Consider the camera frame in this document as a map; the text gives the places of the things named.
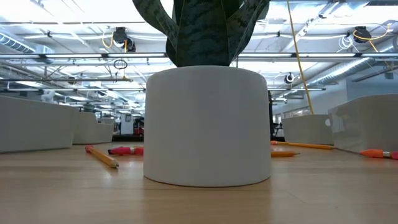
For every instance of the black equipment rack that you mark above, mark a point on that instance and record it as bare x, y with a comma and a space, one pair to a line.
271, 115

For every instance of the red marker pen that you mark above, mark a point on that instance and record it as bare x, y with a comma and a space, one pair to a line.
121, 151

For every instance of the grey plastic bin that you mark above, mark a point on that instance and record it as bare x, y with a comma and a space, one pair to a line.
367, 124
306, 130
31, 124

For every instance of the white robot figure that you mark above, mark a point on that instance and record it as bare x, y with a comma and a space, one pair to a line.
48, 98

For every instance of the silver ventilation duct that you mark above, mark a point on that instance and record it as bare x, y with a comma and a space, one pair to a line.
351, 69

